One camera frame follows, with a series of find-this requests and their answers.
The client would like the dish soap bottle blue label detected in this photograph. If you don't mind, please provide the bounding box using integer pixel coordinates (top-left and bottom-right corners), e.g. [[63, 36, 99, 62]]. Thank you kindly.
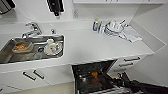
[[92, 17, 100, 33]]

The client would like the small white bottle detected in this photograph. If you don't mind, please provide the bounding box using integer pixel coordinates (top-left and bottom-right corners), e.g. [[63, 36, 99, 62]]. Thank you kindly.
[[98, 21, 106, 35]]

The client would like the chrome faucet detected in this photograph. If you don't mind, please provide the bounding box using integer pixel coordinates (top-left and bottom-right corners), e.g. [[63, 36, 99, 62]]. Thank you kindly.
[[21, 21, 44, 39]]

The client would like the steel paper towel dispenser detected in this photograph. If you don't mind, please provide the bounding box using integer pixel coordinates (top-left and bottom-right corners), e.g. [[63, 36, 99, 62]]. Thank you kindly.
[[0, 0, 16, 15]]

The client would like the stack of white plates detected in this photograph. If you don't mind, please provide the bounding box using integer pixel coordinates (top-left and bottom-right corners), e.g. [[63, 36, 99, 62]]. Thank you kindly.
[[104, 18, 128, 39]]

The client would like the stainless steel dishwasher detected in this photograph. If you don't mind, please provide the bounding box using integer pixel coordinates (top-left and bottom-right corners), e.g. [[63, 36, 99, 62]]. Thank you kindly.
[[71, 59, 127, 94]]

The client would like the white wall cabinet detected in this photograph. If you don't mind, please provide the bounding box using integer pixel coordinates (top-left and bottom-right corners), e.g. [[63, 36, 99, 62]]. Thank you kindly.
[[72, 0, 168, 5]]

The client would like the black soap dispenser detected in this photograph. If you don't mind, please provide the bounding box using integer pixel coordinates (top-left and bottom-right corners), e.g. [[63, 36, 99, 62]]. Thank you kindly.
[[45, 0, 65, 17]]

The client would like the white base cabinet unit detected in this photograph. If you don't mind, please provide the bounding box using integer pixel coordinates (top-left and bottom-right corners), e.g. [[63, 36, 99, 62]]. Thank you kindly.
[[0, 54, 148, 94]]

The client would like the white saucer plate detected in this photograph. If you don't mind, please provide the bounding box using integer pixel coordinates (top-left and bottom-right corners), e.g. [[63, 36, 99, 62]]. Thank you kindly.
[[43, 41, 64, 57]]

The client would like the steel sink basin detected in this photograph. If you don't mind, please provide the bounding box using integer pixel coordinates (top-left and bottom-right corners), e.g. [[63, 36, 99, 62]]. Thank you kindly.
[[0, 34, 66, 65]]

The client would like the bowl with orange remains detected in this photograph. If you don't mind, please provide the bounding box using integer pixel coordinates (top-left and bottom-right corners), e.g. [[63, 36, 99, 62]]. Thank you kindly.
[[11, 41, 35, 55]]

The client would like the white wall outlet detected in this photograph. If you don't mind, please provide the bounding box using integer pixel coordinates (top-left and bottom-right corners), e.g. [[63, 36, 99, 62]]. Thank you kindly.
[[73, 9, 79, 19]]

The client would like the white cup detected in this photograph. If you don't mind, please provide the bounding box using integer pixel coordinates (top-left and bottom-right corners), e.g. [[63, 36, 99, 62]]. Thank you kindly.
[[46, 38, 56, 51]]

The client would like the small chrome sink knob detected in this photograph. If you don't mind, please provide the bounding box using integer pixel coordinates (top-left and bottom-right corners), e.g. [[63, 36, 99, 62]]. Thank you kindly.
[[50, 28, 57, 35]]

